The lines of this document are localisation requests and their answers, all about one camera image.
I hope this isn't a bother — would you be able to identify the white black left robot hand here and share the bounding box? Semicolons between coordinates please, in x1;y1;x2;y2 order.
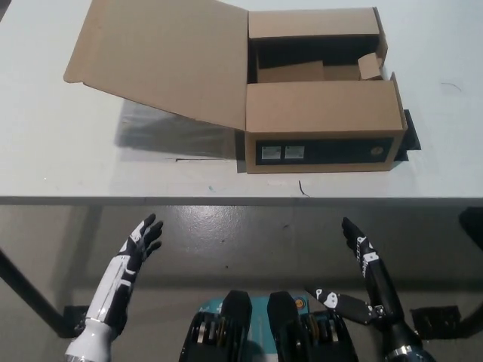
64;213;164;362

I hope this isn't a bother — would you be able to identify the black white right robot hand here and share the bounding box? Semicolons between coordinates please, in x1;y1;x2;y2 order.
304;216;420;355

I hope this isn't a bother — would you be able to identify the brown cardboard box with lid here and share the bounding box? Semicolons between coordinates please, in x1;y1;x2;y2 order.
63;0;411;175

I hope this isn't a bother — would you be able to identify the black floor tape patch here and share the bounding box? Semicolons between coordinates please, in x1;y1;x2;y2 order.
62;304;91;337
410;306;463;336

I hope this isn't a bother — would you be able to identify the black table leg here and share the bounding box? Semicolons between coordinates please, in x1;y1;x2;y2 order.
0;247;67;339
456;206;483;336

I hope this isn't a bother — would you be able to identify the small folded cardboard insert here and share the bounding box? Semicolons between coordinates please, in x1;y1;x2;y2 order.
357;52;385;81

